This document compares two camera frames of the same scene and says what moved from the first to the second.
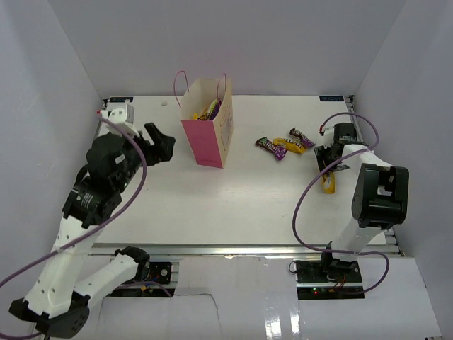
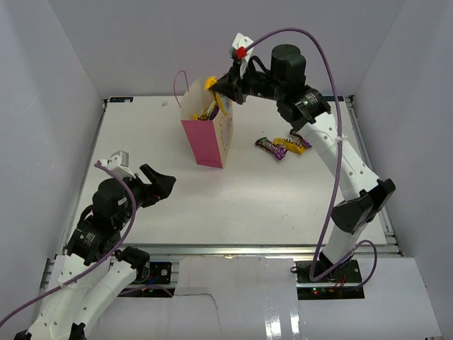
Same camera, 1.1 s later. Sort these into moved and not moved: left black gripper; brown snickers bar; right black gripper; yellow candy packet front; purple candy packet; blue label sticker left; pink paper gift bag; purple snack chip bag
Moved: left black gripper; right black gripper
Not moved: pink paper gift bag; purple candy packet; purple snack chip bag; blue label sticker left; brown snickers bar; yellow candy packet front
